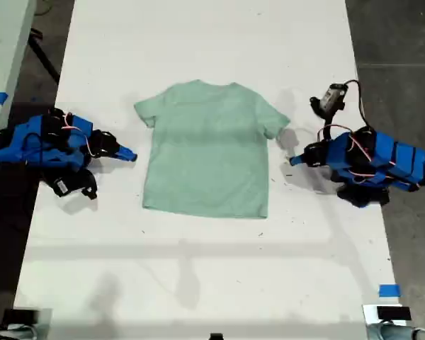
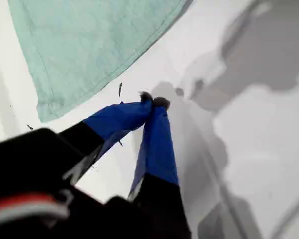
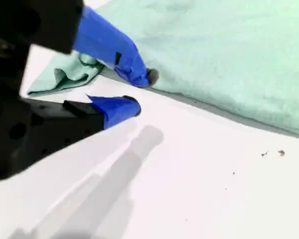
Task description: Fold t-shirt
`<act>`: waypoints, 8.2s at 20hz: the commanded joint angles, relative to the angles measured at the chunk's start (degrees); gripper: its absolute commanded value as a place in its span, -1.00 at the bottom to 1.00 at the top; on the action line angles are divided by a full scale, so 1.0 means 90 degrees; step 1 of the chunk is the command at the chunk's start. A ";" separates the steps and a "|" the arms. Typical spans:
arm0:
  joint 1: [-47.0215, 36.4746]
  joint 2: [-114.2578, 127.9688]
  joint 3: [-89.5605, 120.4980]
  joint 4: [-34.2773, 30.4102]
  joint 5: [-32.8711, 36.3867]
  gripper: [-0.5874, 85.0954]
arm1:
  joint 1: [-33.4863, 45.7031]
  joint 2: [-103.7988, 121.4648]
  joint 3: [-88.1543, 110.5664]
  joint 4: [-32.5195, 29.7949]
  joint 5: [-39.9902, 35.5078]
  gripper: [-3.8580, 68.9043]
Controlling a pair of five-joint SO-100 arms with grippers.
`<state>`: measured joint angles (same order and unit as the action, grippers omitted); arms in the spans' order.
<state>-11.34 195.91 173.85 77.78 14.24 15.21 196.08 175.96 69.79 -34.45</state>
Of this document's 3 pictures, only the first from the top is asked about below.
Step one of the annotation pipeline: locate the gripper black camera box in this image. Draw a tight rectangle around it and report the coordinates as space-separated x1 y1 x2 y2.
320 83 349 108
47 172 79 198

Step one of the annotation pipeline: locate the small black box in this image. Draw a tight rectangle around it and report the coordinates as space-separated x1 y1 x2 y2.
376 306 412 322
2 309 40 324

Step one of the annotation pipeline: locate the blue tape strip on table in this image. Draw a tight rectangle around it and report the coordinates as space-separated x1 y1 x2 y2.
378 283 402 298

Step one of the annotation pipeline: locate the grey blue object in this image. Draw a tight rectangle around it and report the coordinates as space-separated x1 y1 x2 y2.
0 325 37 340
366 321 425 340

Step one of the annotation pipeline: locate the pale green T-shirt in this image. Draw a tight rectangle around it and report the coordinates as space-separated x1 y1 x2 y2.
133 79 291 220

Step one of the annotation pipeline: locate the black stand leg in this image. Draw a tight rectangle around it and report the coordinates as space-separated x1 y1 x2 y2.
27 29 62 85

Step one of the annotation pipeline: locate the shiny metal plate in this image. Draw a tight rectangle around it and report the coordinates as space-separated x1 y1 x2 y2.
12 307 54 340
361 303 409 327

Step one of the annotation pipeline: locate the camera black cable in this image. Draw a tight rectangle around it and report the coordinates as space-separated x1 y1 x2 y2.
342 79 370 129

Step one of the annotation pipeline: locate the pale side bench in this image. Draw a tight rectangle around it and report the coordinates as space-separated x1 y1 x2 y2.
0 0 38 210

